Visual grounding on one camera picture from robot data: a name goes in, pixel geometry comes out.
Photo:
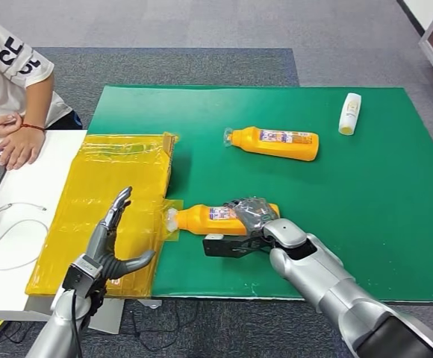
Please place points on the person's hand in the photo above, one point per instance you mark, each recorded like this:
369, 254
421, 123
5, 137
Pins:
20, 148
0, 126

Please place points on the person's right hand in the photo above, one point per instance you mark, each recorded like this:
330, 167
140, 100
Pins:
0, 126

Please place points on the yellow taped cardboard box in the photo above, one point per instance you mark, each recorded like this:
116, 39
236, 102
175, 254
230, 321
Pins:
100, 197

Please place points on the person's left hand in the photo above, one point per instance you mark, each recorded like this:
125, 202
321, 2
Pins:
20, 148

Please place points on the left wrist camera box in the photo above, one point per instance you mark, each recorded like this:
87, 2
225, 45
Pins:
82, 274

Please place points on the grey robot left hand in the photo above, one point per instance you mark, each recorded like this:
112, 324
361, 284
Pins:
103, 242

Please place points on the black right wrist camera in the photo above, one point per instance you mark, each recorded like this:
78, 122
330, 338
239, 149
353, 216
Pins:
231, 246

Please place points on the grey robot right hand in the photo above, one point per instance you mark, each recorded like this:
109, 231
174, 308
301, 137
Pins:
254, 212

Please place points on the small white bottle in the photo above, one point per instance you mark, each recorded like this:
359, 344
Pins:
350, 113

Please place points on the white table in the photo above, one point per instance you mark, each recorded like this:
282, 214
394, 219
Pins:
33, 188

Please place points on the green table mat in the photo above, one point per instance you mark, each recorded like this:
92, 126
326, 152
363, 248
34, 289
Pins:
350, 207

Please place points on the person's left forearm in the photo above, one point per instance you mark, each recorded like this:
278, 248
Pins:
39, 101

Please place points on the person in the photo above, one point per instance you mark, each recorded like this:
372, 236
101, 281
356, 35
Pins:
0, 74

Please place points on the orange detergent bottle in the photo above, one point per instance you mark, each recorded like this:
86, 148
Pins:
276, 146
205, 220

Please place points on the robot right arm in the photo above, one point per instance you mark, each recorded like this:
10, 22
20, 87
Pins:
332, 281

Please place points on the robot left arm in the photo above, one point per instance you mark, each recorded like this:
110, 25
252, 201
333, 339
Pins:
52, 336

